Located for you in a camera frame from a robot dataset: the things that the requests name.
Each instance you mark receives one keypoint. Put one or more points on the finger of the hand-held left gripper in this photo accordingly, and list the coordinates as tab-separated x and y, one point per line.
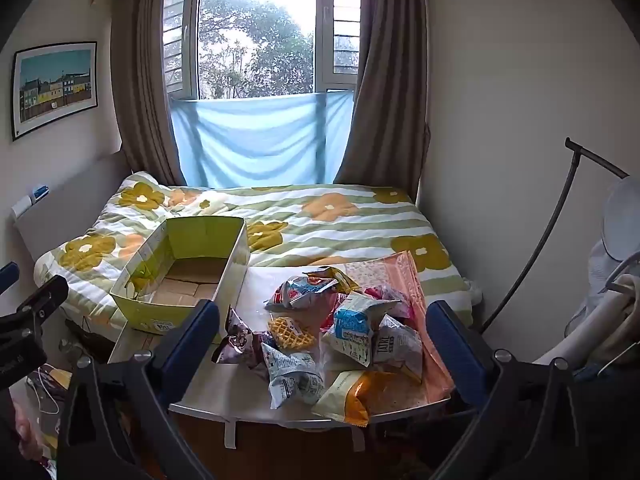
45	300
7	277

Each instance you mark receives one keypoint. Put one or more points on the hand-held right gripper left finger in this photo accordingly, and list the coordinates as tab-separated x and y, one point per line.
192	340

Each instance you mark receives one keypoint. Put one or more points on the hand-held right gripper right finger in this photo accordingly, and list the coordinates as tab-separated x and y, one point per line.
455	355

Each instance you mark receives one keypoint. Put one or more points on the green cardboard box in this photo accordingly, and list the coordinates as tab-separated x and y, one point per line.
165	310

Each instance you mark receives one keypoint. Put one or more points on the dark brown snack packet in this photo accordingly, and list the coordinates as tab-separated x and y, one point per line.
240	340

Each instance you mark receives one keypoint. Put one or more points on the plain silver snack packet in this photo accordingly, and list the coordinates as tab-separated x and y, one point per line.
400	347

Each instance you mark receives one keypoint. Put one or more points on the pink red snack packet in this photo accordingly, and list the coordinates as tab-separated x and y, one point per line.
387	297

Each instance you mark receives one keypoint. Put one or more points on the clear waffle packet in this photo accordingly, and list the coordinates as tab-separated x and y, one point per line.
292	332

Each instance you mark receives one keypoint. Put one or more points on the blue white snack packet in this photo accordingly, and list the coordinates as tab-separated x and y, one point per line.
355	330

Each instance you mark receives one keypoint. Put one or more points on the silver blue print snack packet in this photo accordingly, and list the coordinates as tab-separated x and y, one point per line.
292	377

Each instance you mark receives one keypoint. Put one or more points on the red striped silver snack packet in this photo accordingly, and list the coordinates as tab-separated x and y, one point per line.
295	292

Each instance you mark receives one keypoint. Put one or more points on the orange cream snack packet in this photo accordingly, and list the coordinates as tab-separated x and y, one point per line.
350	397

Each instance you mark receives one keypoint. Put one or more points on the yellow snack packet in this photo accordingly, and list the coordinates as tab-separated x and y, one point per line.
335	277

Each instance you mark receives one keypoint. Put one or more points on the person's left hand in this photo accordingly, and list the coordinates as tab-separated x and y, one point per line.
27	435

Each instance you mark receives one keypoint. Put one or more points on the brown yellow bag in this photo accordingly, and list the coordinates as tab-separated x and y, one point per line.
57	385

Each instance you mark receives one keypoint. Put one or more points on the small blue item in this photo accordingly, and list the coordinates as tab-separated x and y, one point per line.
40	191

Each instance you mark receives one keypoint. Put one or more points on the white headboard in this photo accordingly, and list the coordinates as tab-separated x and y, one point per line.
70	195

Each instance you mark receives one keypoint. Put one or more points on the pile of light clothes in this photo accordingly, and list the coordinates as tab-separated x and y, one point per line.
600	320

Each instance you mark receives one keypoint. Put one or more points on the floral striped blanket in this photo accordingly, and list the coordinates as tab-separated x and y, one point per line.
325	225

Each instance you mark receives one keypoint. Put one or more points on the white round fan head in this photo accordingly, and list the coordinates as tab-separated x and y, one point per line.
622	220

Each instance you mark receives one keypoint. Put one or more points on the light blue cloth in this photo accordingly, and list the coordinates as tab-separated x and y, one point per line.
260	135

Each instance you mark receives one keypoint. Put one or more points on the brown curtain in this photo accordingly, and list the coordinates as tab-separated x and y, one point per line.
390	100
142	85

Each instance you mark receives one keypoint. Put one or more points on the window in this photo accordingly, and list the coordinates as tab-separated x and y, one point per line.
250	35

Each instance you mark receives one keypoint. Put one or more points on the framed wall poster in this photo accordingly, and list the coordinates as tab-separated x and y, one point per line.
55	87

